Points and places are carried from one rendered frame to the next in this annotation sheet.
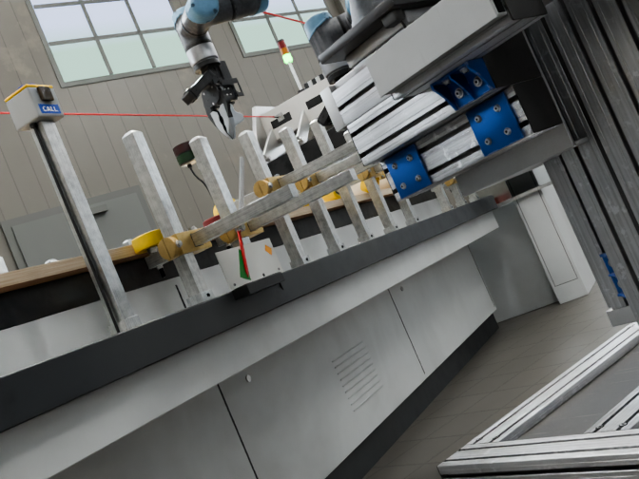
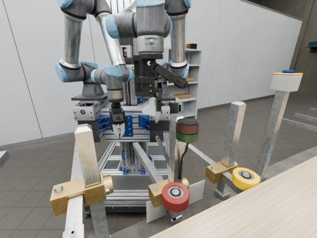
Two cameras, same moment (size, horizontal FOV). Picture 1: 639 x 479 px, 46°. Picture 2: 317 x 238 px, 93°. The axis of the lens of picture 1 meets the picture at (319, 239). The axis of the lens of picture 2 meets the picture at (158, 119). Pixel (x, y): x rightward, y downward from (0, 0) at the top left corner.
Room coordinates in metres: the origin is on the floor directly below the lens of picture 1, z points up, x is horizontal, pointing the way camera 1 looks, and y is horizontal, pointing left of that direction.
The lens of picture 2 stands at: (2.30, 0.40, 1.25)
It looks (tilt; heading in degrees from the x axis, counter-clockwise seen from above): 20 degrees down; 218
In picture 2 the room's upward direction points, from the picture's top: straight up
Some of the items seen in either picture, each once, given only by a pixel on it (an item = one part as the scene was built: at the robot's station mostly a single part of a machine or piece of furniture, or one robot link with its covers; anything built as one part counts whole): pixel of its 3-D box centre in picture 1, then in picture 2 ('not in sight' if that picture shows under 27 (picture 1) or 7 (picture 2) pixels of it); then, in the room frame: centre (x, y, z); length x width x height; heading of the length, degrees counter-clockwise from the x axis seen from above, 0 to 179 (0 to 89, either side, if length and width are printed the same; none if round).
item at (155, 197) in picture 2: (240, 230); (169, 190); (1.96, 0.18, 0.85); 0.13 x 0.06 x 0.05; 153
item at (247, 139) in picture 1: (277, 207); (97, 205); (2.16, 0.08, 0.88); 0.03 x 0.03 x 0.48; 63
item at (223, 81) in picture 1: (217, 85); (148, 76); (1.95, 0.09, 1.22); 0.09 x 0.08 x 0.12; 134
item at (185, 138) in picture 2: (188, 158); (187, 133); (1.96, 0.23, 1.07); 0.06 x 0.06 x 0.02
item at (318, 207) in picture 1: (313, 196); not in sight; (2.39, -0.04, 0.89); 0.03 x 0.03 x 0.48; 63
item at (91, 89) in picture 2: not in sight; (92, 88); (1.72, -0.68, 1.09); 0.15 x 0.15 x 0.10
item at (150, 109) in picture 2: (228, 124); (151, 111); (1.96, 0.10, 1.11); 0.06 x 0.03 x 0.09; 134
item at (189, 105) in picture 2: not in sight; (177, 87); (-0.67, -1.38, 0.78); 0.90 x 0.45 x 1.55; 158
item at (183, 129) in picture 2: (184, 149); (187, 125); (1.96, 0.23, 1.10); 0.06 x 0.06 x 0.02
